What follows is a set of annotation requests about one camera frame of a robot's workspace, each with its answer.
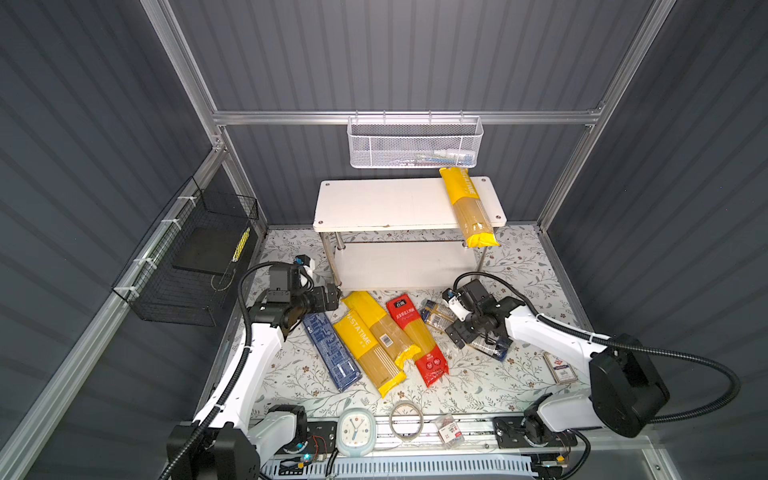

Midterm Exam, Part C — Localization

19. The dark blue clear spaghetti bag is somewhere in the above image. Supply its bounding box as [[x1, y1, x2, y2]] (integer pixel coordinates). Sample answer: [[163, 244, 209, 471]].
[[419, 299, 511, 362]]

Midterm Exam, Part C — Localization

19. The red spaghetti bag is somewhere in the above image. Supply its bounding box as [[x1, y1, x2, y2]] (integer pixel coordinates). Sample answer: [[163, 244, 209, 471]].
[[386, 294, 449, 388]]

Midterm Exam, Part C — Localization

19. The yellow Pastatime spaghetti bag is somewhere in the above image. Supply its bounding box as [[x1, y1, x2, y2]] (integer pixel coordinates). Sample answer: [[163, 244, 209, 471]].
[[439, 167, 499, 248]]

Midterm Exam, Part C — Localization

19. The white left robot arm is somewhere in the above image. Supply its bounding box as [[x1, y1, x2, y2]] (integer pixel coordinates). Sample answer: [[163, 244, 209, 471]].
[[159, 284, 340, 479]]

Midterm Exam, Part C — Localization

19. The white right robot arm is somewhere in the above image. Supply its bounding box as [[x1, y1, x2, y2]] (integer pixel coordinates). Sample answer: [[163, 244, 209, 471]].
[[442, 279, 670, 446]]

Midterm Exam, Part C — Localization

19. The blue pasta box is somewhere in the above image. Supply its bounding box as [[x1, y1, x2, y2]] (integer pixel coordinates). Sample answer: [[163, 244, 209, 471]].
[[302, 313, 362, 392]]

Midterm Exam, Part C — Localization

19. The white two-tier shelf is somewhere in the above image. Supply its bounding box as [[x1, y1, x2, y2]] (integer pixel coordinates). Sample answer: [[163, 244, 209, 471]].
[[313, 178, 485, 291]]

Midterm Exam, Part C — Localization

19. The yellow marker in basket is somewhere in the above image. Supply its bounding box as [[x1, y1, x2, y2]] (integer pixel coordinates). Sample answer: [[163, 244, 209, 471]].
[[231, 227, 251, 263]]

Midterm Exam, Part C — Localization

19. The yellow spaghetti bag with barcode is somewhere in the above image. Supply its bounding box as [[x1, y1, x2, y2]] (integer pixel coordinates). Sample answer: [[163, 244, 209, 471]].
[[343, 291, 422, 369]]

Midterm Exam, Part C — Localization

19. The small card box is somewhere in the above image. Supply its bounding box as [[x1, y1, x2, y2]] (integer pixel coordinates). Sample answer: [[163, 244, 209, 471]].
[[543, 352, 578, 385]]

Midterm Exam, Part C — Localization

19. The yellow Pastatime bag front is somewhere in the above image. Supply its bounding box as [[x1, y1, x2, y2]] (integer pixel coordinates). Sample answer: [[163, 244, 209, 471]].
[[333, 310, 406, 398]]

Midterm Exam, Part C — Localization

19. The small clear packet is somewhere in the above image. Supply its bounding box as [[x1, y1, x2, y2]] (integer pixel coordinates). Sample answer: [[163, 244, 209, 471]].
[[432, 414, 464, 449]]

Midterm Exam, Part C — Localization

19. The clear tape roll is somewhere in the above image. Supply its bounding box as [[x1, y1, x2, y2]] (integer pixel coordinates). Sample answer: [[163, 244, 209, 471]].
[[388, 400, 425, 442]]

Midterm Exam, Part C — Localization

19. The white alarm clock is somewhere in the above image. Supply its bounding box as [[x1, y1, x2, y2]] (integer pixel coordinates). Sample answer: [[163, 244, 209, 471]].
[[336, 408, 377, 458]]

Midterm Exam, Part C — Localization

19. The black corrugated left cable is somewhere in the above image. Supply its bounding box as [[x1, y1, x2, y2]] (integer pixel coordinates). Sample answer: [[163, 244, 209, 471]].
[[158, 260, 298, 480]]

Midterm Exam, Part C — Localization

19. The black corrugated cable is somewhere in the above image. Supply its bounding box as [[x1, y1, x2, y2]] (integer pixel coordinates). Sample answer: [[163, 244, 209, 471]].
[[158, 260, 298, 480], [451, 271, 742, 425]]

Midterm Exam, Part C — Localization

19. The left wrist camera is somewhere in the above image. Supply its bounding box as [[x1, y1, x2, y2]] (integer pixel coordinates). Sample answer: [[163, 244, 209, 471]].
[[293, 254, 316, 285]]

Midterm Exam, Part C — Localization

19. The black corrugated right cable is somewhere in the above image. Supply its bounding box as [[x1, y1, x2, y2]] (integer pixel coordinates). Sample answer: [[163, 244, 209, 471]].
[[451, 271, 742, 425]]

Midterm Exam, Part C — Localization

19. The black wire side basket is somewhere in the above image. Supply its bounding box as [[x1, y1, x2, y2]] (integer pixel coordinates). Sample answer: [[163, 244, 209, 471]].
[[113, 179, 260, 327]]

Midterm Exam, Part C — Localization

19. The white wire wall basket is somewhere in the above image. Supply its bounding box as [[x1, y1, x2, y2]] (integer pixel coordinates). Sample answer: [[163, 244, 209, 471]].
[[346, 114, 484, 169]]

